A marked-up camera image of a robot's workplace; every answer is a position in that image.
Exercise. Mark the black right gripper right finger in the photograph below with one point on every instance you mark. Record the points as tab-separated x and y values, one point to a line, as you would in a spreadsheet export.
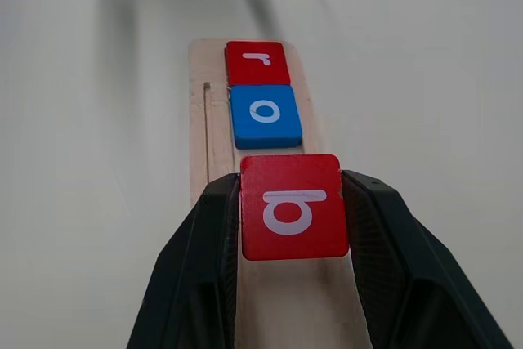
412	275

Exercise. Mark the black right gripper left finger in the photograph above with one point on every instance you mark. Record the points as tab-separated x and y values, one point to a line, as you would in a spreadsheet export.
192	275

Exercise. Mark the red letter b block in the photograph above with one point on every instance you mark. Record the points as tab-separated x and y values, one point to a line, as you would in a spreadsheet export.
294	208

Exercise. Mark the wooden letter tray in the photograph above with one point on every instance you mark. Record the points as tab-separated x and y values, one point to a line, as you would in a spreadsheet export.
212	128

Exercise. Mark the blue letter o block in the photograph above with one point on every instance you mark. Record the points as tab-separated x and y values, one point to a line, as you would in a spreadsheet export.
266	116

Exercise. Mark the red letter r block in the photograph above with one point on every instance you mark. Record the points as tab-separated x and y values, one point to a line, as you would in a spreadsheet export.
257	63

